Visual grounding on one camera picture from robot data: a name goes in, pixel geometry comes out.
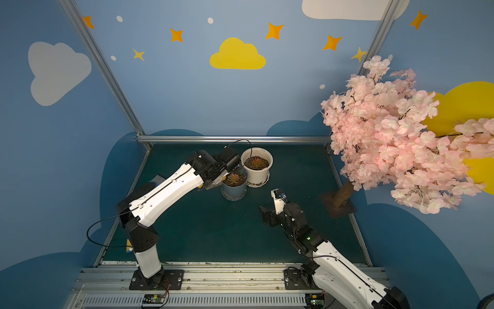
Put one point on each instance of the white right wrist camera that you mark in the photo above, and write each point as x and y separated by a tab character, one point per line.
280	200

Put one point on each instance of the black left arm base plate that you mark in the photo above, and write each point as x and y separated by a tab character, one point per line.
162	280

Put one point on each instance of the blue-grey plant pot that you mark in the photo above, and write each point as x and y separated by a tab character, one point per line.
233	193

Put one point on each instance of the left green circuit board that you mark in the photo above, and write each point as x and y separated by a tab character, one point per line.
153	299

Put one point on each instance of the pink blossom artificial tree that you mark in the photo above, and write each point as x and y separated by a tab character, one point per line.
378	130

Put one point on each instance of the brown tree base plate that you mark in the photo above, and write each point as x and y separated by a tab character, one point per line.
337	204

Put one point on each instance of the aluminium frame rail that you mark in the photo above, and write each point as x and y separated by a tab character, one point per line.
312	140

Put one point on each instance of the dark succulent in white pot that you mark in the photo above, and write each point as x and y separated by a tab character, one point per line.
256	163

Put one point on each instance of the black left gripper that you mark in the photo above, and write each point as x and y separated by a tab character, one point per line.
223	168

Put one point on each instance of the green circuit board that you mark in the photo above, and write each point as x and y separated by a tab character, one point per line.
314	301
153	299

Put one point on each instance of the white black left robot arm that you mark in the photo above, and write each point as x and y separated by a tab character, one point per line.
139	211

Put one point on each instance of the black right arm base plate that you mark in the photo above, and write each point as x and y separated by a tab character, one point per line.
298	279

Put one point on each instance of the red-green succulent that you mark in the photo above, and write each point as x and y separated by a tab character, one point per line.
234	179

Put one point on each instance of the white plant pot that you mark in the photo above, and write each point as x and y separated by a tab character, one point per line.
257	176

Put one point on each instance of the white pot saucer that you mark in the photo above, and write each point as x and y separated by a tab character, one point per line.
252	185

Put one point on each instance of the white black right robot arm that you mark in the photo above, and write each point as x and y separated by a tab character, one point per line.
329	269

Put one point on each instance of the right green circuit board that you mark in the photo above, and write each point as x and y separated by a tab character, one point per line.
314	301

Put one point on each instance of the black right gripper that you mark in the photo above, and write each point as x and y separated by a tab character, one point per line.
273	215

